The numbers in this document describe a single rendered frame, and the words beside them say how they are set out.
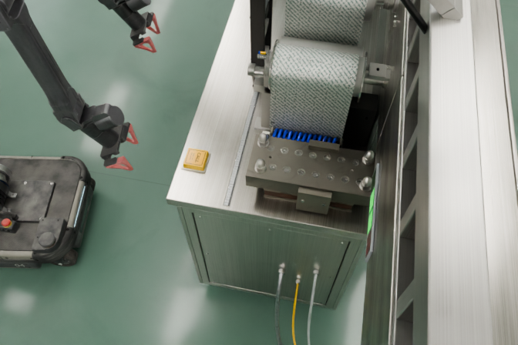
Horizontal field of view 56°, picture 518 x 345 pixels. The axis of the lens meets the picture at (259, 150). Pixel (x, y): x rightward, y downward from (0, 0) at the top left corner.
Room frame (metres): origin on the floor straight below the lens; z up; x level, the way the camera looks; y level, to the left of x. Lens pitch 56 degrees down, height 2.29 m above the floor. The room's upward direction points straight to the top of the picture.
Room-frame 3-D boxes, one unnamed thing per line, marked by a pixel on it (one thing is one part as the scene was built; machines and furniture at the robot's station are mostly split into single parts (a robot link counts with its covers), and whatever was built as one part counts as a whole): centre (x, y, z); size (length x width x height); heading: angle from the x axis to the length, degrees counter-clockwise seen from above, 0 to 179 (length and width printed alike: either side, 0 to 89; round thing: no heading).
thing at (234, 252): (1.92, -0.28, 0.43); 2.52 x 0.64 x 0.86; 169
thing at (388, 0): (1.20, -0.38, 1.34); 0.07 x 0.07 x 0.07; 79
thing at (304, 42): (1.10, -0.19, 1.18); 0.26 x 0.12 x 0.12; 79
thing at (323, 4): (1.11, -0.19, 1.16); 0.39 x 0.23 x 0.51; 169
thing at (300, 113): (0.93, -0.15, 1.11); 0.23 x 0.01 x 0.18; 79
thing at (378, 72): (0.95, -0.34, 1.28); 0.06 x 0.05 x 0.02; 79
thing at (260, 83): (1.05, -0.01, 1.05); 0.06 x 0.05 x 0.31; 79
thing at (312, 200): (0.71, -0.17, 0.97); 0.10 x 0.03 x 0.11; 79
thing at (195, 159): (0.90, 0.21, 0.91); 0.07 x 0.07 x 0.02; 79
